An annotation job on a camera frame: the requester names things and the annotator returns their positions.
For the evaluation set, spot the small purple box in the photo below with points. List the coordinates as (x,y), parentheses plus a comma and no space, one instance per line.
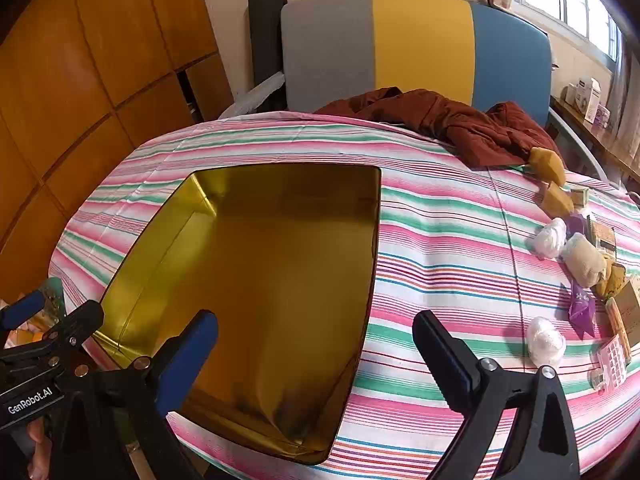
(602,117)

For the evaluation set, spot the person's left hand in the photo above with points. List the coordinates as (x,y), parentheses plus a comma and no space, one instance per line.
(39,452)

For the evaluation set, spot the white plastic-wrapped bundle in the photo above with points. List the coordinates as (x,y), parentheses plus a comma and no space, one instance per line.
(545,342)
(547,239)

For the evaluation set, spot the black rolled mat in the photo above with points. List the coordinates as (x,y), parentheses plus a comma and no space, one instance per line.
(265,35)

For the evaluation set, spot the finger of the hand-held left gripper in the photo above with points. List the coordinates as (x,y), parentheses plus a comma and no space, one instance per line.
(20,310)
(77,321)

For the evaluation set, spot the tall beige box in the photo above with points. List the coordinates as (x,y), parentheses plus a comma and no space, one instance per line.
(631,305)

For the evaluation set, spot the gold tin box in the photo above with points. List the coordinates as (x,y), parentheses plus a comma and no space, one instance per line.
(260,280)

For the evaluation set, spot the striped pink green sheet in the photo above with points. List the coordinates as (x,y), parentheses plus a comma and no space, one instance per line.
(450,260)

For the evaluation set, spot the small green box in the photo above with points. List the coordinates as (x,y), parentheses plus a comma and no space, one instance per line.
(580,196)

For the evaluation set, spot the brown jacket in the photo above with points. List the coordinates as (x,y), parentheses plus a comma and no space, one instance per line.
(450,120)

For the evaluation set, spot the wooden desk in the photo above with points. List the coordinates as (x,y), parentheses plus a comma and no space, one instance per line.
(600,140)

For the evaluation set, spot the yellow sponge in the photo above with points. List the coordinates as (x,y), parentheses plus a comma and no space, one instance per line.
(547,165)
(557,200)

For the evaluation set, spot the grey yellow blue chair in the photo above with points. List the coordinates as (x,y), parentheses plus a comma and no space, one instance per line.
(420,45)

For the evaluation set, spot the white carton box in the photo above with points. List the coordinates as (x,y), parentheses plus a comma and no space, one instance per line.
(589,97)

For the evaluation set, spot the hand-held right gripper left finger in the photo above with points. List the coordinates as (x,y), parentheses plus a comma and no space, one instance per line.
(192,355)

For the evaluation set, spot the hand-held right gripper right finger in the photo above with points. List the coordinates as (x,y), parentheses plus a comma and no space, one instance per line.
(445,355)

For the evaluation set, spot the pink hair roller pack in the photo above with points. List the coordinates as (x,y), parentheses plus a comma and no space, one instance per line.
(612,362)

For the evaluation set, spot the yellow snack bag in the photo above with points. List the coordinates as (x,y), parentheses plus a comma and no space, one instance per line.
(612,280)

